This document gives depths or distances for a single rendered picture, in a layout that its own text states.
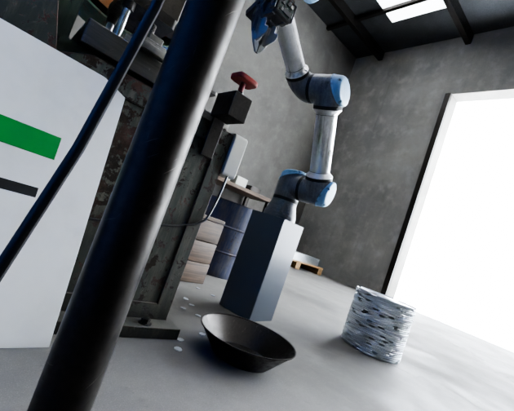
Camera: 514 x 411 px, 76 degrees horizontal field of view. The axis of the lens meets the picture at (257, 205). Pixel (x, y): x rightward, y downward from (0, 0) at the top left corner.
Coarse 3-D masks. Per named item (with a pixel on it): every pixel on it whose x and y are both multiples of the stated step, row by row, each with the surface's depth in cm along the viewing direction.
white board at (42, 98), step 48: (0, 48) 63; (48, 48) 68; (0, 96) 63; (48, 96) 68; (96, 96) 75; (0, 144) 62; (48, 144) 68; (96, 144) 75; (0, 192) 62; (0, 240) 62; (48, 240) 68; (0, 288) 62; (48, 288) 68; (0, 336) 62; (48, 336) 68
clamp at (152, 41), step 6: (150, 30) 91; (150, 36) 84; (156, 36) 85; (144, 42) 82; (150, 42) 83; (156, 42) 85; (162, 42) 86; (144, 48) 83; (150, 48) 83; (156, 48) 84; (162, 48) 86; (150, 54) 85; (156, 54) 84; (162, 54) 85
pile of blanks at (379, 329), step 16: (352, 304) 165; (368, 304) 156; (384, 304) 153; (352, 320) 160; (368, 320) 155; (384, 320) 151; (400, 320) 151; (352, 336) 161; (368, 336) 156; (384, 336) 150; (400, 336) 152; (368, 352) 151; (384, 352) 150; (400, 352) 154
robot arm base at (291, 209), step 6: (276, 198) 148; (282, 198) 147; (288, 198) 146; (270, 204) 149; (276, 204) 146; (282, 204) 146; (288, 204) 146; (294, 204) 148; (264, 210) 150; (270, 210) 146; (276, 210) 145; (282, 210) 146; (288, 210) 146; (294, 210) 148; (276, 216) 144; (282, 216) 144; (288, 216) 145; (294, 216) 148; (294, 222) 149
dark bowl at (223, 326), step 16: (208, 320) 103; (224, 320) 110; (240, 320) 113; (208, 336) 92; (224, 336) 106; (240, 336) 109; (256, 336) 110; (272, 336) 109; (224, 352) 88; (240, 352) 85; (256, 352) 105; (272, 352) 104; (288, 352) 100; (240, 368) 89; (256, 368) 89; (272, 368) 92
